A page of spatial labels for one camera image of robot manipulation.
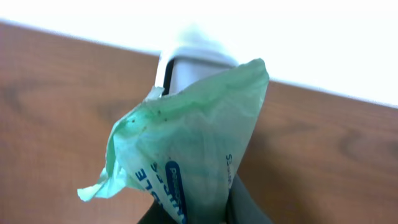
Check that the teal snack packet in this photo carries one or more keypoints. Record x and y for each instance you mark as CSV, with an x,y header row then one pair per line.
x,y
184,149

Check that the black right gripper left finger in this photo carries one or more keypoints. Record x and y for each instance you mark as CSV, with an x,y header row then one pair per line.
x,y
156,215

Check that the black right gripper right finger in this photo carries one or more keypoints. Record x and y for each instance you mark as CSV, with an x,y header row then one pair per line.
x,y
241,208

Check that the white barcode scanner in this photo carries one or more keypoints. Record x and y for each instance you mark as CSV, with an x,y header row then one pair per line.
x,y
191,55

